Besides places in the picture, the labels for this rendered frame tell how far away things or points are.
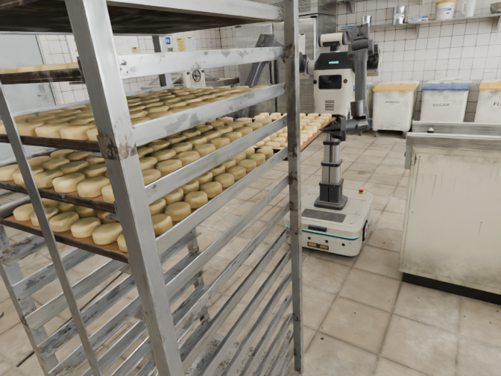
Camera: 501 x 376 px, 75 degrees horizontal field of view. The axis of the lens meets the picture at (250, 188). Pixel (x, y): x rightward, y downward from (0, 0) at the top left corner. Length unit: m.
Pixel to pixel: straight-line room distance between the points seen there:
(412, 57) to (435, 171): 4.11
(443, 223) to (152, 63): 1.72
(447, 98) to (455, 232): 3.38
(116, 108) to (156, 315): 0.31
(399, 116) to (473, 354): 3.89
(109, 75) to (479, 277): 1.99
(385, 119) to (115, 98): 5.05
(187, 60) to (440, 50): 5.37
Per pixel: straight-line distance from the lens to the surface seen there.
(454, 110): 5.22
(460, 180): 1.89
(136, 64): 0.50
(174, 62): 0.56
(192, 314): 0.69
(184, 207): 0.65
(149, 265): 0.50
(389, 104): 5.29
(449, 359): 1.88
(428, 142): 1.84
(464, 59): 5.81
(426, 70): 5.84
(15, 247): 0.90
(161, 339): 0.58
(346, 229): 2.21
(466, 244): 2.03
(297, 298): 1.24
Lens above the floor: 1.32
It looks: 22 degrees down
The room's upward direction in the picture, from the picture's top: 4 degrees counter-clockwise
